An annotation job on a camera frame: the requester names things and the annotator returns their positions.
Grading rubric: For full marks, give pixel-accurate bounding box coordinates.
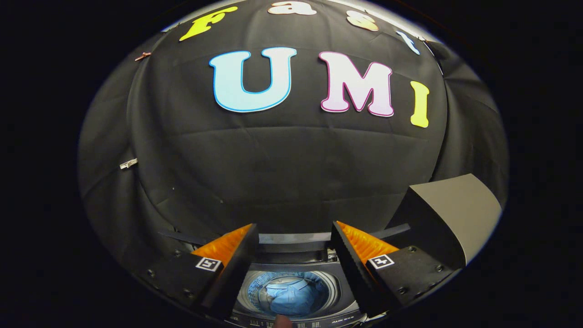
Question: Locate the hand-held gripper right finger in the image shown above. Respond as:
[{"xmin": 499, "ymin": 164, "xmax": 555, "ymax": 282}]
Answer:
[{"xmin": 330, "ymin": 220, "xmax": 456, "ymax": 318}]

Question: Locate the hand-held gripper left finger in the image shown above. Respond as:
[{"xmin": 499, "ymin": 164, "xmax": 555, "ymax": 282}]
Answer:
[{"xmin": 136, "ymin": 223, "xmax": 260, "ymax": 322}]

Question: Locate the grey top-load washing machine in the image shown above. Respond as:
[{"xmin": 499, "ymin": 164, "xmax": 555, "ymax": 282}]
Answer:
[{"xmin": 225, "ymin": 248, "xmax": 370, "ymax": 328}]

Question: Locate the light blue polo shirt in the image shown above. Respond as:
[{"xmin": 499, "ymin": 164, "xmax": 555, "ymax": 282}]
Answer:
[{"xmin": 265, "ymin": 278, "xmax": 320, "ymax": 317}]

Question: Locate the beige cabinet with grey top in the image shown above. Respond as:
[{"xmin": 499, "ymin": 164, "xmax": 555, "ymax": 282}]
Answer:
[{"xmin": 386, "ymin": 173, "xmax": 503, "ymax": 270}]

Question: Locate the black backdrop cloth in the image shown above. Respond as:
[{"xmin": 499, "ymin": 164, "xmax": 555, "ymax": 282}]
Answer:
[{"xmin": 77, "ymin": 0, "xmax": 509, "ymax": 283}]

